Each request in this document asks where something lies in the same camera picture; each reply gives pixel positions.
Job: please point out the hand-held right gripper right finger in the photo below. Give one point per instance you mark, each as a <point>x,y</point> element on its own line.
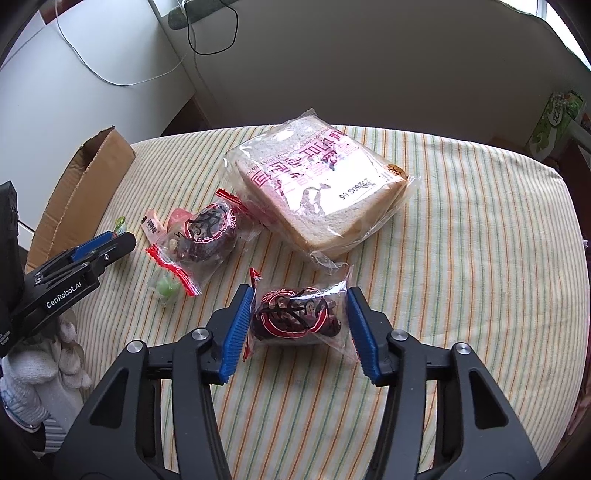
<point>364,332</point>

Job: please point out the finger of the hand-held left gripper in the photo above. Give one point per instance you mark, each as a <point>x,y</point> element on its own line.
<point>92,244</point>
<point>117,247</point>

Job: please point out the dark ribbed panel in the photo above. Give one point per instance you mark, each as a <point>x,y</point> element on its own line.
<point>69,438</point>

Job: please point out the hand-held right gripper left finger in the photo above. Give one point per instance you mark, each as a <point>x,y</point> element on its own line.
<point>235,332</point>

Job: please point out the brown cardboard box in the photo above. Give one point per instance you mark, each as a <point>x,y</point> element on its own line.
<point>92,180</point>

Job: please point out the green printed bag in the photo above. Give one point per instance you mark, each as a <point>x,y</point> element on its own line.
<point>556,122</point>

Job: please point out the sliced bread packet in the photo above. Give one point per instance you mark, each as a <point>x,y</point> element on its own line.
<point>318,184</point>

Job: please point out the person's left hand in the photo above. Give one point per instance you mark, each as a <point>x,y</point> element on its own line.
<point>32,383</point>

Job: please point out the grey windowsill cover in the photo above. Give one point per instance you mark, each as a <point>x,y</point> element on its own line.
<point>194,14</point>

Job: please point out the dark round cake packet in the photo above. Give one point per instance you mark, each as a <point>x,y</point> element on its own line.
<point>298,314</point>
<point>207,235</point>

